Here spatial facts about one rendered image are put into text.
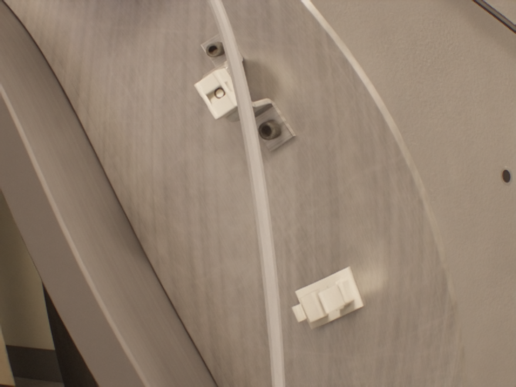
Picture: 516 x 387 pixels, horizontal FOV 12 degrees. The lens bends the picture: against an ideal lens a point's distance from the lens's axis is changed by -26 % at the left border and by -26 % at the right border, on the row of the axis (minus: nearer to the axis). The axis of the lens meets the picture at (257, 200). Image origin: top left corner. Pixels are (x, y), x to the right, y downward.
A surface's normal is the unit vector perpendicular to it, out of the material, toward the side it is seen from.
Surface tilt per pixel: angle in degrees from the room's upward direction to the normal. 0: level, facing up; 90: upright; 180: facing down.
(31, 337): 90
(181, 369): 68
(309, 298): 90
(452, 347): 90
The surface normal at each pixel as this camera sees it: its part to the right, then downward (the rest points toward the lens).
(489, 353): -0.46, 0.17
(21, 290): 0.21, 0.15
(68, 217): 0.73, -0.48
